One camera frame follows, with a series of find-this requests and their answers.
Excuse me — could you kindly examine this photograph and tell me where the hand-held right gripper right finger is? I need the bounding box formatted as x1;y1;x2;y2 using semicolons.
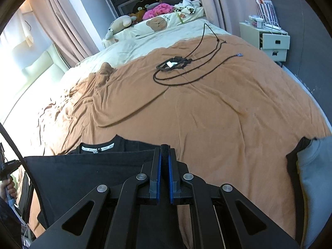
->
168;147;302;249

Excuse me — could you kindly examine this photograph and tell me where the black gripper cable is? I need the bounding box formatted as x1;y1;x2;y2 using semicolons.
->
0;122;51;230

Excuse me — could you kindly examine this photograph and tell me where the cream nightstand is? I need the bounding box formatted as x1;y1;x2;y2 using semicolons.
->
239;22;291;62

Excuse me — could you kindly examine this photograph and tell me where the pink plush cloth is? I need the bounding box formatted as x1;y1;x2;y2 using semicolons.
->
143;2;175;20

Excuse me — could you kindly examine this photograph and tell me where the person's left hand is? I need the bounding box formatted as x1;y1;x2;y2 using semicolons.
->
0;178;16;200

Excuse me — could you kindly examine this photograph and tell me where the cream bear print pillow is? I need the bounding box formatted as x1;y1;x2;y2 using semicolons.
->
114;5;206;42

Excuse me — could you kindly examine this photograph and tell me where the brown blanket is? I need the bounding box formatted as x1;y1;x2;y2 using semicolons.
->
28;32;332;249

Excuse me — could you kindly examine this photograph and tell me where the brown plush toy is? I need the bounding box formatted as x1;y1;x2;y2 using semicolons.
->
129;5;147;22

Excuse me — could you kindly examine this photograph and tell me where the striped gift bag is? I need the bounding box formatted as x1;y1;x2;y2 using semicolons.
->
253;0;279;26

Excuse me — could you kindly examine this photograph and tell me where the pink curtain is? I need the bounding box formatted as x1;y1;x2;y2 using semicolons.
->
194;0;234;33
28;0;101;68

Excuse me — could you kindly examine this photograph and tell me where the cream padded headboard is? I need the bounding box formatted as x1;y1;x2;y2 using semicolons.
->
16;43;70;104

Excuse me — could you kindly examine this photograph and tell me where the beige plush toy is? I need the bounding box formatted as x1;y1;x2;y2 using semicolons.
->
105;14;137;41

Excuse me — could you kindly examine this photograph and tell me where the black teddy bear print t-shirt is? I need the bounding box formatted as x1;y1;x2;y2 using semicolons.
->
24;134;194;249

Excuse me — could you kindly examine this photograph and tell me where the person's left forearm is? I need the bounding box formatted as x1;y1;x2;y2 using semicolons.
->
0;198;24;239

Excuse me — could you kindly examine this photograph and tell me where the black and white print cloth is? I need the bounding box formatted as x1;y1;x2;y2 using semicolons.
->
174;0;204;15

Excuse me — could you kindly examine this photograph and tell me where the grey garment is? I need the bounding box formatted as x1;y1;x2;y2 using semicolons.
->
296;136;332;249

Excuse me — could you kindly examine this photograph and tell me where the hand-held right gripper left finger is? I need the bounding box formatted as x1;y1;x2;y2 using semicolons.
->
31;147;163;249

